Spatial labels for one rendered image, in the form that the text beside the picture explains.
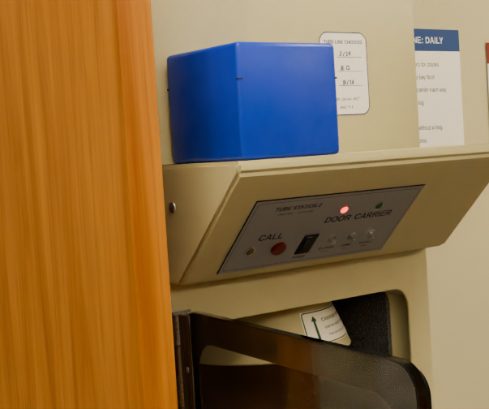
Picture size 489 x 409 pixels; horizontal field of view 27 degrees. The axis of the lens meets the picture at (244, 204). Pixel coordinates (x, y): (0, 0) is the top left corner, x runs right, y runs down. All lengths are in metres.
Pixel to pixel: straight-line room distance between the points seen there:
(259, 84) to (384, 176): 0.15
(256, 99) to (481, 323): 1.09
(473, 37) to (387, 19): 0.78
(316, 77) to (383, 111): 0.21
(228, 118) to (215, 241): 0.10
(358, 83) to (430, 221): 0.15
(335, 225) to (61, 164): 0.24
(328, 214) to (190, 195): 0.13
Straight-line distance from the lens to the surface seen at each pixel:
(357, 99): 1.00
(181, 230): 0.82
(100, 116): 0.76
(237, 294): 0.90
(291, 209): 0.83
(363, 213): 0.90
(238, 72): 0.77
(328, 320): 1.01
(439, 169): 0.92
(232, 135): 0.78
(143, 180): 0.74
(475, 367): 1.81
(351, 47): 1.00
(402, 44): 1.05
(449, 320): 1.75
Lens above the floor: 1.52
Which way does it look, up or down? 3 degrees down
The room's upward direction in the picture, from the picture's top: 4 degrees counter-clockwise
